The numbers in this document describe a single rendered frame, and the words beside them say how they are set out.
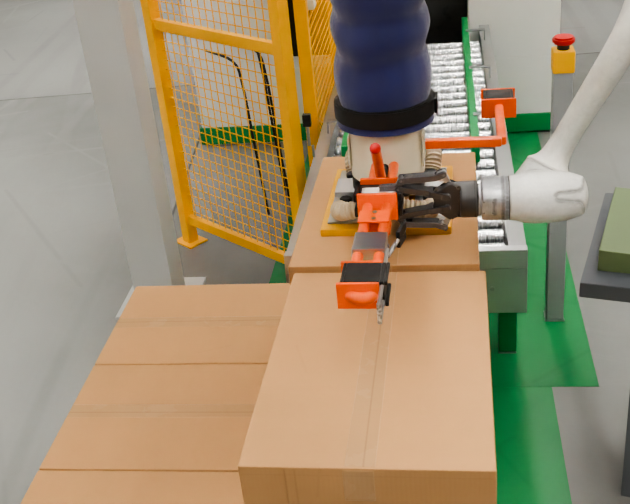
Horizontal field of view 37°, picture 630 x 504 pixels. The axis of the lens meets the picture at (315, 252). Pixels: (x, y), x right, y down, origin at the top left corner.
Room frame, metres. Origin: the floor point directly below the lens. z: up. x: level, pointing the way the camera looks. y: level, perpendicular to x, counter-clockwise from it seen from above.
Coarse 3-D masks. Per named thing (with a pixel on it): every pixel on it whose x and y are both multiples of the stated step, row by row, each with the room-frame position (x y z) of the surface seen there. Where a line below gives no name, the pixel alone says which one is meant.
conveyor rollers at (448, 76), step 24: (432, 48) 4.52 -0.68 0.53; (456, 48) 4.43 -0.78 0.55; (432, 72) 4.17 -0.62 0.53; (456, 72) 4.08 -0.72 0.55; (480, 72) 4.05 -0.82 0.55; (456, 96) 3.80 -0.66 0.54; (480, 96) 3.78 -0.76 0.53; (456, 120) 3.53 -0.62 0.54; (480, 120) 3.51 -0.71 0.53; (336, 144) 3.45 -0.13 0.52; (480, 168) 3.07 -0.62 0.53; (480, 216) 2.66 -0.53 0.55; (480, 240) 2.54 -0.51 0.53
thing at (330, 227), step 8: (336, 176) 2.15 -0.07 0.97; (344, 176) 2.13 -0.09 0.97; (336, 184) 2.10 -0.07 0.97; (336, 200) 2.00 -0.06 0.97; (344, 200) 1.94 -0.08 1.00; (352, 200) 1.99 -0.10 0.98; (328, 208) 1.97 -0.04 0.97; (328, 216) 1.93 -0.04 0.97; (328, 224) 1.89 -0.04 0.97; (336, 224) 1.88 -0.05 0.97; (344, 224) 1.88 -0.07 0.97; (352, 224) 1.87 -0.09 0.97; (320, 232) 1.87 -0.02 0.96; (328, 232) 1.86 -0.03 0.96; (336, 232) 1.86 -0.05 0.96; (344, 232) 1.86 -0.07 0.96; (352, 232) 1.85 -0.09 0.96
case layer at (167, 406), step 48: (144, 288) 2.43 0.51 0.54; (192, 288) 2.40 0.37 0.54; (240, 288) 2.38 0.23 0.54; (288, 288) 2.35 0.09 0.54; (144, 336) 2.17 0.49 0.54; (192, 336) 2.15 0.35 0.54; (240, 336) 2.12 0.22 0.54; (96, 384) 1.97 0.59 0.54; (144, 384) 1.95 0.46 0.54; (192, 384) 1.93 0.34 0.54; (240, 384) 1.91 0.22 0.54; (96, 432) 1.78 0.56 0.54; (144, 432) 1.76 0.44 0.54; (192, 432) 1.74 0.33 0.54; (240, 432) 1.72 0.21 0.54; (48, 480) 1.63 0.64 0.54; (96, 480) 1.61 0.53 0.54; (144, 480) 1.59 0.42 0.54; (192, 480) 1.58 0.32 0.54
